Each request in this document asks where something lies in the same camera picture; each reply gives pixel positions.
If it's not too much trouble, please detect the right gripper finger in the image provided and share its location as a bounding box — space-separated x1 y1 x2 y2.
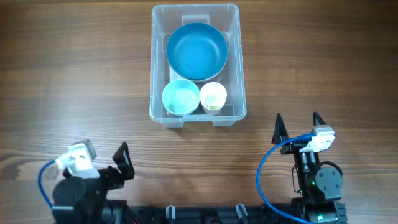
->
271 113 289 145
313 111 326 126

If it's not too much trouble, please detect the pale green cup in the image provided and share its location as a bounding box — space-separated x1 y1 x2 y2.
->
200 82 228 108

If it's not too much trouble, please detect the mint green small bowl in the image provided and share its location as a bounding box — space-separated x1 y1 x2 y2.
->
162 79 200 116

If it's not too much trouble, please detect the dark blue bowl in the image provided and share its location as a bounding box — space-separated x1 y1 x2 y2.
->
166 22 228 66

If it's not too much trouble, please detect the yellow cup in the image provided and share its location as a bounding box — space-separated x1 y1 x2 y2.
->
202 104 224 111

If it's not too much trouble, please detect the pink cup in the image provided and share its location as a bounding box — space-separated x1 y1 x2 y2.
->
203 107 221 115

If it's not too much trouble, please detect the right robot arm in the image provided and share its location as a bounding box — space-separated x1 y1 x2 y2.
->
272 112 348 223

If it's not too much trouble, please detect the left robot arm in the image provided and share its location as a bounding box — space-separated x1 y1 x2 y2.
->
52 139 139 223

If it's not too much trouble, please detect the clear plastic storage container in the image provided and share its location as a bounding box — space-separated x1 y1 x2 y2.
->
149 3 247 128

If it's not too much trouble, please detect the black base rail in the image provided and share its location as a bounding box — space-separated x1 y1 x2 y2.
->
124 203 348 224

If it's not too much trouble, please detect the right blue cable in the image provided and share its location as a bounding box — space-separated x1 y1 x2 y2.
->
256 133 315 224

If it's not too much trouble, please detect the blue cable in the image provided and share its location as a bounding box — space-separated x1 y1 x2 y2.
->
37 159 58 209
256 133 315 224

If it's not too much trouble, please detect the left blue cable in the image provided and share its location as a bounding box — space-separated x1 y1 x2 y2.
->
37 159 58 209

